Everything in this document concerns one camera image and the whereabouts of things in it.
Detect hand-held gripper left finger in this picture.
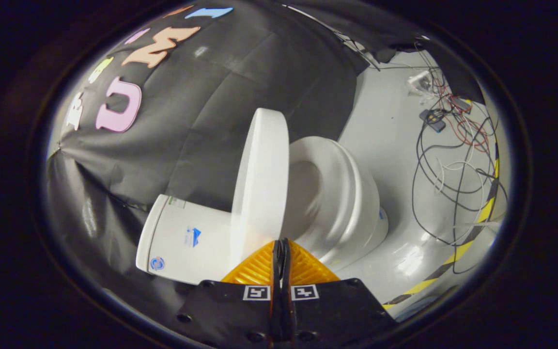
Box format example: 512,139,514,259
175,238,284,349

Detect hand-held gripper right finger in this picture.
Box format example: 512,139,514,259
279,238,397,349

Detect white toilet lid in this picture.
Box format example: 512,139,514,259
229,108,291,270

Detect white toilet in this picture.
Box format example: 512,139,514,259
136,136,390,286

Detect white toilet seat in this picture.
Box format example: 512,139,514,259
286,136,363,245

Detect yellow black floor tape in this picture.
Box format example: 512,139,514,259
382,144,501,311

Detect black backdrop cloth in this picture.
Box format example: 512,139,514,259
46,0,486,316

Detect small dark electronic box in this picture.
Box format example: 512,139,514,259
419,109,447,133

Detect tangle of black cables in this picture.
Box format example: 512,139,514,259
414,43,508,275

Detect thin white cable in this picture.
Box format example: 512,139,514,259
433,159,485,195

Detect red wires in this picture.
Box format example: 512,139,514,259
432,68,492,153

